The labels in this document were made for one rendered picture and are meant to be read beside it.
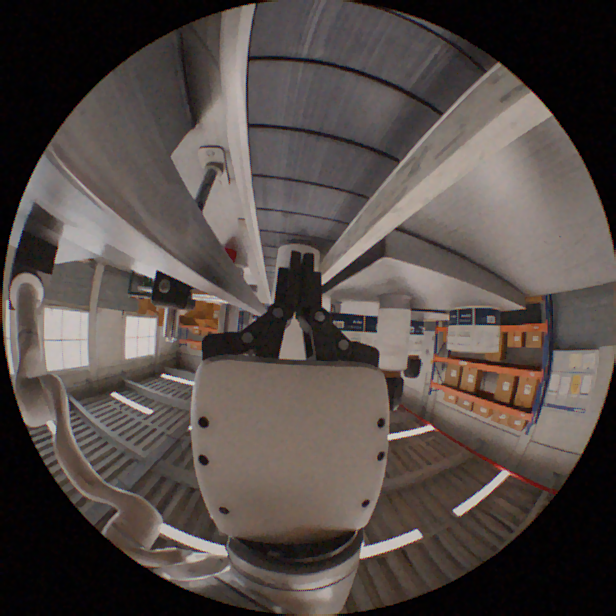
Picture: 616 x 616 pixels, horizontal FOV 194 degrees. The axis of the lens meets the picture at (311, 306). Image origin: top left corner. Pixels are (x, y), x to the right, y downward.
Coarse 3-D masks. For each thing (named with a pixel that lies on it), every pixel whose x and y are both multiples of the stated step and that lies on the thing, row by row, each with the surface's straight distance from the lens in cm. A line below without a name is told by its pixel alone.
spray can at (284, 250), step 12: (300, 240) 20; (288, 252) 20; (300, 252) 19; (312, 252) 20; (276, 264) 21; (288, 264) 19; (276, 276) 20; (288, 336) 18; (300, 336) 18; (288, 348) 18; (300, 348) 18
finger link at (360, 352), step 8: (352, 344) 11; (360, 344) 11; (352, 352) 11; (360, 352) 11; (368, 352) 11; (376, 352) 12; (344, 360) 11; (352, 360) 11; (360, 360) 11; (368, 360) 11; (376, 360) 12
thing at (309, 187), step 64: (320, 0) 9; (256, 64) 10; (320, 64) 9; (384, 64) 9; (448, 64) 10; (256, 128) 11; (320, 128) 10; (384, 128) 10; (256, 192) 14; (320, 192) 14; (320, 256) 24
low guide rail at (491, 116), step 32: (480, 96) 8; (512, 96) 8; (448, 128) 8; (480, 128) 7; (512, 128) 8; (416, 160) 9; (448, 160) 8; (480, 160) 8; (384, 192) 11; (416, 192) 9; (352, 224) 14; (384, 224) 10; (352, 256) 14
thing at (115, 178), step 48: (96, 96) 3; (144, 96) 3; (96, 144) 2; (144, 144) 3; (48, 192) 3; (96, 192) 2; (144, 192) 3; (144, 240) 3; (192, 240) 4; (240, 288) 10
